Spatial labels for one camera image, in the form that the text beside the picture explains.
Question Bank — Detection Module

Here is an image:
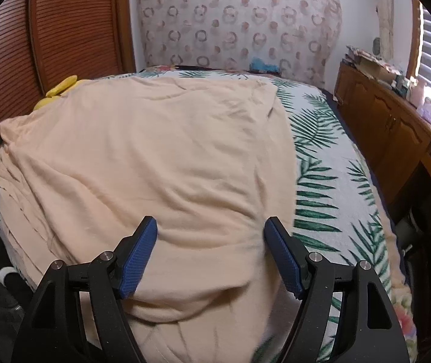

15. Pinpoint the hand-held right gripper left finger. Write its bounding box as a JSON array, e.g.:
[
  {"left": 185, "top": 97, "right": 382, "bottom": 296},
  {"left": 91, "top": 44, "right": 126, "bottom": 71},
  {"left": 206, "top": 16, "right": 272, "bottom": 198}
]
[{"left": 11, "top": 215, "right": 159, "bottom": 363}]

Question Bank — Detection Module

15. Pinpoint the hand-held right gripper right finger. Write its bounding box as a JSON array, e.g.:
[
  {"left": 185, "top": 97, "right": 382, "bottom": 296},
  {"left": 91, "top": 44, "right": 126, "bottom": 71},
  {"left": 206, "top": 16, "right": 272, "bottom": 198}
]
[{"left": 264, "top": 216, "right": 407, "bottom": 363}]

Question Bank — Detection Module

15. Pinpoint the peach shirt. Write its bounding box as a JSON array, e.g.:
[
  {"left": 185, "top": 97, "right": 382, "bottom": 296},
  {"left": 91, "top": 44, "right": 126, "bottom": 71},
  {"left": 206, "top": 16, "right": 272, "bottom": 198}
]
[{"left": 0, "top": 74, "right": 303, "bottom": 363}]

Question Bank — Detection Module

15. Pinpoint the palm leaf print blanket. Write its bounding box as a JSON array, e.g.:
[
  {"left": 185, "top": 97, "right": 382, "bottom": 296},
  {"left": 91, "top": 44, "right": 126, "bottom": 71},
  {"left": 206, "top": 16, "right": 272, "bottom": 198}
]
[{"left": 0, "top": 68, "right": 394, "bottom": 363}]

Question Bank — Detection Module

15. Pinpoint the yellow plush toy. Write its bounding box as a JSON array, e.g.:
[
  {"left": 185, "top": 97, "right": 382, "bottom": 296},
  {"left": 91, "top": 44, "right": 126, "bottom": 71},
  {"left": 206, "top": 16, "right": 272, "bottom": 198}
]
[{"left": 33, "top": 77, "right": 78, "bottom": 111}]

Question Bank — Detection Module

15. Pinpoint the wooden headboard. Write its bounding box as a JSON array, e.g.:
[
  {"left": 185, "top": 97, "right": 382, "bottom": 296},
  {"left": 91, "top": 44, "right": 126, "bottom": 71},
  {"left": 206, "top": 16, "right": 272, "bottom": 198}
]
[{"left": 0, "top": 0, "right": 137, "bottom": 212}]

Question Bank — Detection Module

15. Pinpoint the floral blanket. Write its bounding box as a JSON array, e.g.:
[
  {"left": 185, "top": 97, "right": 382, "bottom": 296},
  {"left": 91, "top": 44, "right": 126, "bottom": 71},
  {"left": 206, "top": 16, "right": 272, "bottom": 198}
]
[{"left": 136, "top": 64, "right": 418, "bottom": 363}]

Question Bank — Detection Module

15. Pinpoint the wooden cabinet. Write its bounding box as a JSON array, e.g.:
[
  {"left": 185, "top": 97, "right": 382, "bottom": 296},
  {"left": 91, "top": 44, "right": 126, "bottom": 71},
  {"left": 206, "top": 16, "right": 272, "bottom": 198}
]
[{"left": 334, "top": 62, "right": 431, "bottom": 227}]

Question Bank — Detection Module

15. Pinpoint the blue plush item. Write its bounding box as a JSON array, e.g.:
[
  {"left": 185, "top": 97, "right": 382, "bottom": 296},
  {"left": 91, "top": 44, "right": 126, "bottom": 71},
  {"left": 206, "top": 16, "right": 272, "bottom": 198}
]
[{"left": 249, "top": 57, "right": 280, "bottom": 73}]

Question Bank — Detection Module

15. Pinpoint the cardboard box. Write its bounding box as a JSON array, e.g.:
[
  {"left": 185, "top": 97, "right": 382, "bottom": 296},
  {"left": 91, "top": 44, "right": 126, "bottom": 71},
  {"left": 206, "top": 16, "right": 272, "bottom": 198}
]
[{"left": 346, "top": 45, "right": 398, "bottom": 84}]

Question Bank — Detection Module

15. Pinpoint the circle pattern curtain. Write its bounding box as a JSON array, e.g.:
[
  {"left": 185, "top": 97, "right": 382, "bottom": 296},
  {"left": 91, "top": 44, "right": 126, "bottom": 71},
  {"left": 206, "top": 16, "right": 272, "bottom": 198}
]
[{"left": 136, "top": 0, "right": 343, "bottom": 84}]

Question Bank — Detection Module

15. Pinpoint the cream lace curtain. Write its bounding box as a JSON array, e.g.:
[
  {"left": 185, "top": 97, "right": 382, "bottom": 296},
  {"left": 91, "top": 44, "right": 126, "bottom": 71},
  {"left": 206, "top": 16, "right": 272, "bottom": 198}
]
[{"left": 374, "top": 0, "right": 396, "bottom": 59}]

